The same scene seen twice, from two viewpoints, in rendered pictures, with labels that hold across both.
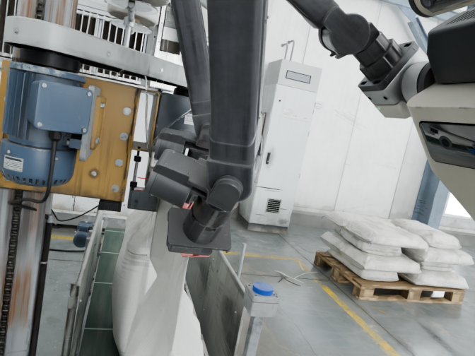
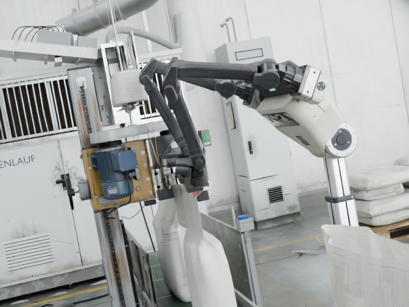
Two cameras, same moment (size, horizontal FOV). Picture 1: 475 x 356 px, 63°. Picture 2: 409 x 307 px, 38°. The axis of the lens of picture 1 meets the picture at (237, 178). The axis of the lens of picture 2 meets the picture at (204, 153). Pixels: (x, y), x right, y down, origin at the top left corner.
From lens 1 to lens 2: 2.07 m
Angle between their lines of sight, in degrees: 5
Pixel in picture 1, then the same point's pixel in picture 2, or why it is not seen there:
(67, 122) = (130, 165)
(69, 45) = (119, 135)
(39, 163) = (123, 187)
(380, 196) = (395, 142)
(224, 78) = (187, 135)
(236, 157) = (197, 153)
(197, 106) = (178, 139)
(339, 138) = not seen: hidden behind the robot
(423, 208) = not seen: outside the picture
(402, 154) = (400, 86)
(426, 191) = not seen: outside the picture
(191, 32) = (165, 112)
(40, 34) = (108, 136)
